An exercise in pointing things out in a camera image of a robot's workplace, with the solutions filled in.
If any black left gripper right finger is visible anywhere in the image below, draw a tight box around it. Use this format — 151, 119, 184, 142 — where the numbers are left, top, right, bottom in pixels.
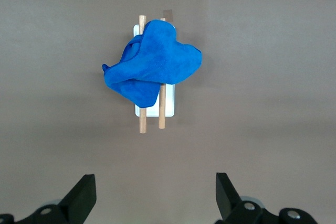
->
215, 173, 318, 224

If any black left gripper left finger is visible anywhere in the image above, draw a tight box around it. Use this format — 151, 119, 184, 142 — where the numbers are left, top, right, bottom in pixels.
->
0, 174, 97, 224

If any blue microfiber towel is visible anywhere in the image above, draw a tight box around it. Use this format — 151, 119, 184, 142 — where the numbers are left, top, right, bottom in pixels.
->
101, 19, 203, 109

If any white rack with wooden rods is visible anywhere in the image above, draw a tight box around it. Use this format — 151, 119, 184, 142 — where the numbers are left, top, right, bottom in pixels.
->
132, 15, 176, 134

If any brown tape square marker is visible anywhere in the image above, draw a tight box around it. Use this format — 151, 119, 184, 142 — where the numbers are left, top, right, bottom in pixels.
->
162, 9, 174, 22

